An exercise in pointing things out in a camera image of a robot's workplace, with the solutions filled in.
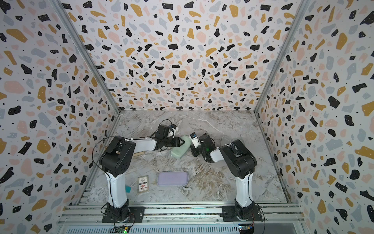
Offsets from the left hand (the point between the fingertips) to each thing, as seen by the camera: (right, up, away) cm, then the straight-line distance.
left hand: (184, 141), depth 98 cm
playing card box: (-22, -22, -15) cm, 35 cm away
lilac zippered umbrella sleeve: (-5, -19, -16) cm, 25 cm away
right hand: (+5, -3, +2) cm, 6 cm away
